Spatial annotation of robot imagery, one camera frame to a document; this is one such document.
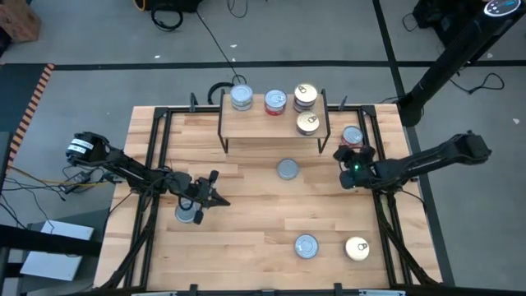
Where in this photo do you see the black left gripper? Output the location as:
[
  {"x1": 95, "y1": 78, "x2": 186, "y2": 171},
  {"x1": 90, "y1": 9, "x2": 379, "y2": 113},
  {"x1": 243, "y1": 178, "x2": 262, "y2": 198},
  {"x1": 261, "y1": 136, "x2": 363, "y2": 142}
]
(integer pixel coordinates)
[{"x1": 176, "y1": 169, "x2": 231, "y2": 225}]

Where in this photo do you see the gold lid blue label can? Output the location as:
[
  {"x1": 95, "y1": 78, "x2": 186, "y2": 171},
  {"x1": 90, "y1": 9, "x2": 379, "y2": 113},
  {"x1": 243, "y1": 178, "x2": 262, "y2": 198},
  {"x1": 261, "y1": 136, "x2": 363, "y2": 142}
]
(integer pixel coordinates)
[
  {"x1": 344, "y1": 235, "x2": 371, "y2": 262},
  {"x1": 295, "y1": 110, "x2": 321, "y2": 137},
  {"x1": 293, "y1": 83, "x2": 319, "y2": 106},
  {"x1": 293, "y1": 100, "x2": 317, "y2": 114}
]

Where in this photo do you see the red label can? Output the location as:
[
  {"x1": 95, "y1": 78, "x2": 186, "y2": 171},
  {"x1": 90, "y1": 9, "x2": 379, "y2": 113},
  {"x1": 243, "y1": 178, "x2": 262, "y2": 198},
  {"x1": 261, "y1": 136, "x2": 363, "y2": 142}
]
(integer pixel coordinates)
[
  {"x1": 293, "y1": 234, "x2": 320, "y2": 261},
  {"x1": 263, "y1": 88, "x2": 288, "y2": 117},
  {"x1": 340, "y1": 125, "x2": 365, "y2": 148}
]

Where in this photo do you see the white blue label can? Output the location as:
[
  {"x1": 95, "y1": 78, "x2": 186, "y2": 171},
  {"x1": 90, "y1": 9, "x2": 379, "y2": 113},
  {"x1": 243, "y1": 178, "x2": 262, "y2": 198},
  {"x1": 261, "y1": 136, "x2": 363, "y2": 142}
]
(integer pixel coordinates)
[{"x1": 174, "y1": 197, "x2": 202, "y2": 224}]

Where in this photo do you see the black tower fan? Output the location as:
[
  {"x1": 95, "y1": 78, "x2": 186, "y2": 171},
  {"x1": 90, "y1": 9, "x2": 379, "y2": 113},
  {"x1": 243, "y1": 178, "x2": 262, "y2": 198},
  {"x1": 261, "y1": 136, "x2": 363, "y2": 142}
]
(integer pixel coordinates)
[{"x1": 396, "y1": 0, "x2": 526, "y2": 127}]

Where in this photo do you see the black power adapter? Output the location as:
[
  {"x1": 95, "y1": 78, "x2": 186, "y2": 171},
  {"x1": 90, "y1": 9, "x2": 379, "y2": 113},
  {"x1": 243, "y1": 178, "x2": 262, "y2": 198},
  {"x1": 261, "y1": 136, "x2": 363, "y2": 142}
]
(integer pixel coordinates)
[{"x1": 59, "y1": 170, "x2": 92, "y2": 195}]

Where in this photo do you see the black equipment base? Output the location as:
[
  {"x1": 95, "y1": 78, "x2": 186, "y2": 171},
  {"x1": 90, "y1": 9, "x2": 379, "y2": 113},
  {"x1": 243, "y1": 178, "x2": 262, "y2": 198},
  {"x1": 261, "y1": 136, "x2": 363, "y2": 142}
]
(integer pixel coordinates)
[{"x1": 413, "y1": 0, "x2": 494, "y2": 46}]

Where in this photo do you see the white flat box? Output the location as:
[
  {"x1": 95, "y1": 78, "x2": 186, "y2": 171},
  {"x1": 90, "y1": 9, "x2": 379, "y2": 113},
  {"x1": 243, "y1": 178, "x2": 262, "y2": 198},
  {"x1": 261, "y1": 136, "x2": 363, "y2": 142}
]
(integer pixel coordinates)
[{"x1": 19, "y1": 220, "x2": 95, "y2": 283}]

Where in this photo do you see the black metal beam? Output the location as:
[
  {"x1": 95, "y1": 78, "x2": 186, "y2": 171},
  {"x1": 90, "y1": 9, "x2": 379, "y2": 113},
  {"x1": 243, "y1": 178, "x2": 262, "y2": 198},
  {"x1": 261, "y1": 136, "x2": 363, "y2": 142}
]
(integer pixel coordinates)
[{"x1": 0, "y1": 224, "x2": 104, "y2": 258}]

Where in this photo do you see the black equipment case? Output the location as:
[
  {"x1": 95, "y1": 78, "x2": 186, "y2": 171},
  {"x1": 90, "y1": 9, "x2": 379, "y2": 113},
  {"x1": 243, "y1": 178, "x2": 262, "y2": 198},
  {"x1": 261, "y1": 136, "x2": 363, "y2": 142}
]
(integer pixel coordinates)
[{"x1": 133, "y1": 0, "x2": 205, "y2": 13}]

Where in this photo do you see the cardboard box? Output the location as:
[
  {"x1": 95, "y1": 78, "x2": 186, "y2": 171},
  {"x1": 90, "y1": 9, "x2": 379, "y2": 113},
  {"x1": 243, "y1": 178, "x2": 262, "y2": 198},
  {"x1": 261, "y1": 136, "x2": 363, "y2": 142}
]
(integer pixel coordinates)
[{"x1": 0, "y1": 0, "x2": 42, "y2": 44}]

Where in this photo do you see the wooden shelf black metal frame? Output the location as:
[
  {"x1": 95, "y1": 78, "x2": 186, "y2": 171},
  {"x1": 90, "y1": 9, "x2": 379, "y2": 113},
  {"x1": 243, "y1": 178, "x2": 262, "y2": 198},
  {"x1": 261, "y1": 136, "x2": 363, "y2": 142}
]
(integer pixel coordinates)
[{"x1": 216, "y1": 88, "x2": 332, "y2": 155}]

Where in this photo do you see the black metal table frame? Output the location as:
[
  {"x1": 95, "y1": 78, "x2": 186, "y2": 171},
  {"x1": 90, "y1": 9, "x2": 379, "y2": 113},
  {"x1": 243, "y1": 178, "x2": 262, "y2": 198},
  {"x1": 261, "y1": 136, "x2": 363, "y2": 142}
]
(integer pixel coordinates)
[{"x1": 98, "y1": 92, "x2": 443, "y2": 296}]

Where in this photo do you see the black cable loop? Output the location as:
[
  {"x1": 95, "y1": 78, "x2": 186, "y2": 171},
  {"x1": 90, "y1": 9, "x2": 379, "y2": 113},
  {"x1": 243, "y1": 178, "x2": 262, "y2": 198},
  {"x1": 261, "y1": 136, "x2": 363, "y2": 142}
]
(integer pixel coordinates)
[{"x1": 206, "y1": 81, "x2": 235, "y2": 106}]

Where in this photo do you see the yellow floor cable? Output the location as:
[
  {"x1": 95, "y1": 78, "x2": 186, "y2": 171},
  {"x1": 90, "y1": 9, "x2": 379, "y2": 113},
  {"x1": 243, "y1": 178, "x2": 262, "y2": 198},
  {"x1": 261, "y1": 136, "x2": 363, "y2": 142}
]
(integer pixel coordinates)
[{"x1": 7, "y1": 166, "x2": 112, "y2": 186}]

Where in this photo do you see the black coiled floor cable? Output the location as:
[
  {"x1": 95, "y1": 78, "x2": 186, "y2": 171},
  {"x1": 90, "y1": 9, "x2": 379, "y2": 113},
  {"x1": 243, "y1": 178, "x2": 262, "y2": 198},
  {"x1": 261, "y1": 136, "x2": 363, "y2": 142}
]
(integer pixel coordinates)
[{"x1": 150, "y1": 6, "x2": 185, "y2": 33}]

